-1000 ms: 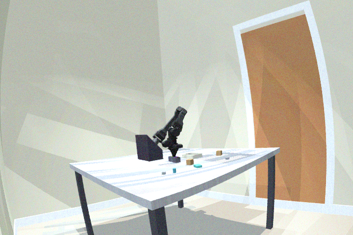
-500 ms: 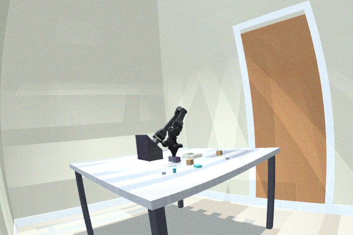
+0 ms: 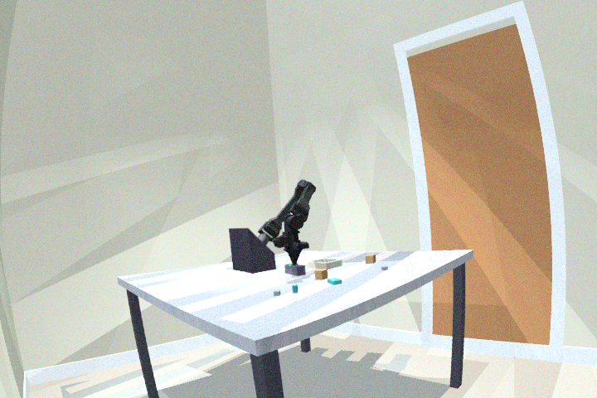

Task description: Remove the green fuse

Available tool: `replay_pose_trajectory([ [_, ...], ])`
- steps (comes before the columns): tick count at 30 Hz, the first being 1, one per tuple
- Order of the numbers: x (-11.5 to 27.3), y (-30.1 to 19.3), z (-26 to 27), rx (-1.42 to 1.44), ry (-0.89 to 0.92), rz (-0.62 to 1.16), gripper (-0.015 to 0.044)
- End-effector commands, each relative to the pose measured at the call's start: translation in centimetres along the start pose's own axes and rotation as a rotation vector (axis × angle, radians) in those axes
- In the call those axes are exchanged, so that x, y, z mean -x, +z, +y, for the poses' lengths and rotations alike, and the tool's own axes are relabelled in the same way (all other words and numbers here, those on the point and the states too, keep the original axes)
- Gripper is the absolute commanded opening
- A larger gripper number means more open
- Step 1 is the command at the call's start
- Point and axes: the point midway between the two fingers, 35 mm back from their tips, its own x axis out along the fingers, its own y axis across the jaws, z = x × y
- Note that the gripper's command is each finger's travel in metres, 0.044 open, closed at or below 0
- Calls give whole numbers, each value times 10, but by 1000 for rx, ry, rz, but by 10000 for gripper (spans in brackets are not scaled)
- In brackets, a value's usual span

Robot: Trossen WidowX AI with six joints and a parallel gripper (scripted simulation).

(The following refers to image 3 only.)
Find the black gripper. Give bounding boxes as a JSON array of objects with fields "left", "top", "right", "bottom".
[{"left": 277, "top": 230, "right": 309, "bottom": 265}]

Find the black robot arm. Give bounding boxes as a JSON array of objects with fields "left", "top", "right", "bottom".
[{"left": 258, "top": 180, "right": 316, "bottom": 247}]

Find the white shallow rectangular tray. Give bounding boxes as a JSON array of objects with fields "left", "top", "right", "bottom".
[{"left": 308, "top": 259, "right": 342, "bottom": 269}]

